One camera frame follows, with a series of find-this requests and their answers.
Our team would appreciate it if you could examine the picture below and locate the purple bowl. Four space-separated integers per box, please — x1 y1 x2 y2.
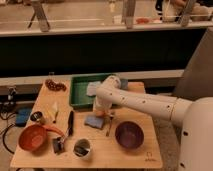
115 121 144 149

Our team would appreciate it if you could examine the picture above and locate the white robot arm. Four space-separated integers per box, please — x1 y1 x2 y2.
93 75 213 171

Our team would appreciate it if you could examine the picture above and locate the orange bowl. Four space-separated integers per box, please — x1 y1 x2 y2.
18 124 47 152

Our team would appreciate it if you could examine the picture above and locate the blue sponge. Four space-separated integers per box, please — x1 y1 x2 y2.
84 115 104 129

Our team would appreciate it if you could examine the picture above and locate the metal fork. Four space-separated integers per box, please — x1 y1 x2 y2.
106 112 115 137

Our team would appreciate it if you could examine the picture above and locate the green plastic tray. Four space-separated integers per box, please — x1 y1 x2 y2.
69 73 109 110

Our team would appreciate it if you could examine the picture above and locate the crumpled white cloth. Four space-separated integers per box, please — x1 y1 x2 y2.
86 81 101 96

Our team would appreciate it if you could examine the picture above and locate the white cup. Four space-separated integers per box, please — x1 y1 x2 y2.
73 138 91 160

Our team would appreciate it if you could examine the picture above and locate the blue grey cup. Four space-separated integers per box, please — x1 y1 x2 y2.
120 78 128 90

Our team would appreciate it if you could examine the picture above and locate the banana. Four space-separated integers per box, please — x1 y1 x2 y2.
46 102 59 123

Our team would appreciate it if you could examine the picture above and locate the orange spoon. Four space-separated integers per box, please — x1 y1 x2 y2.
43 125 64 136

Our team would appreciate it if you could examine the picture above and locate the small black can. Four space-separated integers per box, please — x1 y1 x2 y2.
30 111 45 124

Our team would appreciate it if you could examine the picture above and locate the blue box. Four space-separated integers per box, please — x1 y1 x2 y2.
15 108 31 127

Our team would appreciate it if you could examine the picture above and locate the table clamp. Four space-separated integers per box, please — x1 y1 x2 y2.
8 86 17 101

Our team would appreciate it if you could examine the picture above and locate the black handled brush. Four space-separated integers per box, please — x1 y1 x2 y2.
52 110 74 154

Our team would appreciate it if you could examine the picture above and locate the black cable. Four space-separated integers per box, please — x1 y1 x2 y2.
0 99 19 155

